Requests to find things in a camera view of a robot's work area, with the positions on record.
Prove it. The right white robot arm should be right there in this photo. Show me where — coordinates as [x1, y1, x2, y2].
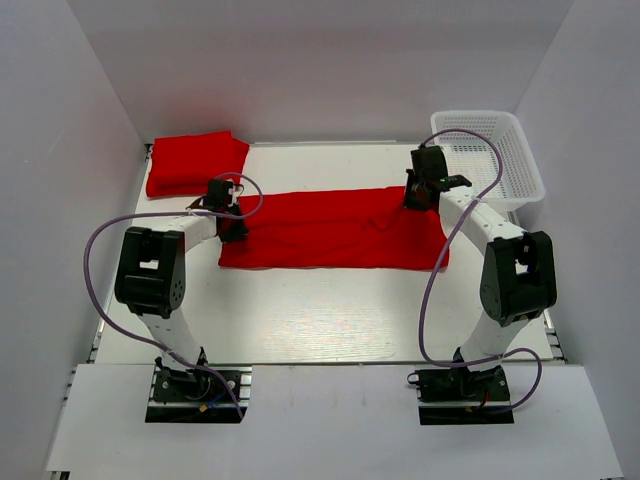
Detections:
[404, 145, 557, 399]

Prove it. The white plastic basket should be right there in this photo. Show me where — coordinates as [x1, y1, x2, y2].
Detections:
[430, 110, 545, 212]

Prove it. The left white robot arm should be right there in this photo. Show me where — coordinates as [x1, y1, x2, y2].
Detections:
[115, 179, 248, 399]

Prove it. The folded red t shirt stack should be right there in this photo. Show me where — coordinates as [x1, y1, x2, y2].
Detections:
[145, 131, 250, 199]

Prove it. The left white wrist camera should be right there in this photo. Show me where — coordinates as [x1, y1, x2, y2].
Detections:
[224, 180, 244, 197]

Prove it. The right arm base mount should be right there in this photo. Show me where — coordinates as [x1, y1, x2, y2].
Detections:
[407, 366, 514, 426]

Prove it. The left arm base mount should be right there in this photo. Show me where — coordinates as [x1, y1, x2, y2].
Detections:
[145, 367, 252, 425]

